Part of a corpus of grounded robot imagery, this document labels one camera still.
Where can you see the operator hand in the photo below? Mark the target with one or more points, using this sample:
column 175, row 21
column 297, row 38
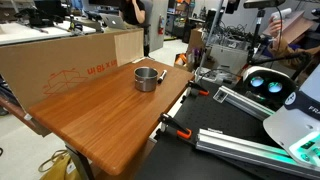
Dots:
column 274, row 27

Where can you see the black marker pen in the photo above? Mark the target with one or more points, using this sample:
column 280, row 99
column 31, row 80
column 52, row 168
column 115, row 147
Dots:
column 162, row 77

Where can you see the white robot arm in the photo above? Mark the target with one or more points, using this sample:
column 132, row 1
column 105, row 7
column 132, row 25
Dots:
column 296, row 125

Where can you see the white VR controller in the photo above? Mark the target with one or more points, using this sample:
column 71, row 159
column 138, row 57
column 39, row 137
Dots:
column 281, row 14

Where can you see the white VR headset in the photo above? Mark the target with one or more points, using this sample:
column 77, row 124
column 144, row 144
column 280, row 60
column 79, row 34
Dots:
column 267, row 87

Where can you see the orange black clamp far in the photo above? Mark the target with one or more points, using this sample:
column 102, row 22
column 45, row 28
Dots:
column 193, row 85

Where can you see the orange black clamp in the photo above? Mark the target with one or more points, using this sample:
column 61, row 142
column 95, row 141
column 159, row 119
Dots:
column 181, row 130
column 193, row 85

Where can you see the red fire extinguisher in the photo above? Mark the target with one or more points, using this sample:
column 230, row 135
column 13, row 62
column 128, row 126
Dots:
column 161, row 25

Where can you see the silver metal cup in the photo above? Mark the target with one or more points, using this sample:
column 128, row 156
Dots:
column 145, row 79

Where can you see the person in black shirt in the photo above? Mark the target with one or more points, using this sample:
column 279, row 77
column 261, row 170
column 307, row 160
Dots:
column 132, row 11

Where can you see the orange black clamp near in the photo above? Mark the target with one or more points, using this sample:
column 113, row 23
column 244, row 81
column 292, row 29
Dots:
column 181, row 130

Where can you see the silver laptop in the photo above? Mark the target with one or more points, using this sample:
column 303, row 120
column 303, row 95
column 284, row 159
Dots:
column 113, row 21

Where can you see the black perforated breadboard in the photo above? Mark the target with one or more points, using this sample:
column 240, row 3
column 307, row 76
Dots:
column 175, row 158

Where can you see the large cardboard box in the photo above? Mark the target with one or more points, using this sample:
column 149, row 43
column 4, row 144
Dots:
column 37, row 70

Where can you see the yellow bag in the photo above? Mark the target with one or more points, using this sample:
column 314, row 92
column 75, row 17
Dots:
column 59, row 167

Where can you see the black camera on stand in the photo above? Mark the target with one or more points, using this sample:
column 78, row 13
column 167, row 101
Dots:
column 260, row 4

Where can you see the aluminium rail far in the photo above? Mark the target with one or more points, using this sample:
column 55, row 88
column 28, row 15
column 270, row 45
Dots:
column 245, row 104

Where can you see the aluminium rail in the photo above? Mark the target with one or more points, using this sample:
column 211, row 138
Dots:
column 254, row 153
column 245, row 104

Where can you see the aluminium rail near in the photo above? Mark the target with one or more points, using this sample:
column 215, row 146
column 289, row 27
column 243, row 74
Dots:
column 254, row 153

